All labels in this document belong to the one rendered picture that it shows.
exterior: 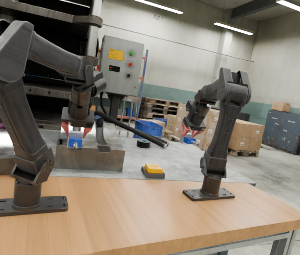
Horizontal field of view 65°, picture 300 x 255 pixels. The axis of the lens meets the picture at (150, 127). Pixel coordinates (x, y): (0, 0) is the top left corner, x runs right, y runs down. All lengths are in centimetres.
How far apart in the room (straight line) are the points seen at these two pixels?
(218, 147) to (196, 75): 802
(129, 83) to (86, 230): 134
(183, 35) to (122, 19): 214
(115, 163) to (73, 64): 46
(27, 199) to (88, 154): 35
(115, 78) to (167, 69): 658
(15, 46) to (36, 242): 39
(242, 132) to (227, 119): 465
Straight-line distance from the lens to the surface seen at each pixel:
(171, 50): 841
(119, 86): 179
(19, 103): 56
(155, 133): 481
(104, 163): 96
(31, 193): 66
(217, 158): 87
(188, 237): 66
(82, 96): 73
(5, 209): 69
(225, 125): 83
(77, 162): 95
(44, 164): 64
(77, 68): 67
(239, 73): 91
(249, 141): 571
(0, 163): 90
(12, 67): 52
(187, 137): 117
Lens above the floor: 115
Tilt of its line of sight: 9 degrees down
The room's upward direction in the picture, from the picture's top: 9 degrees clockwise
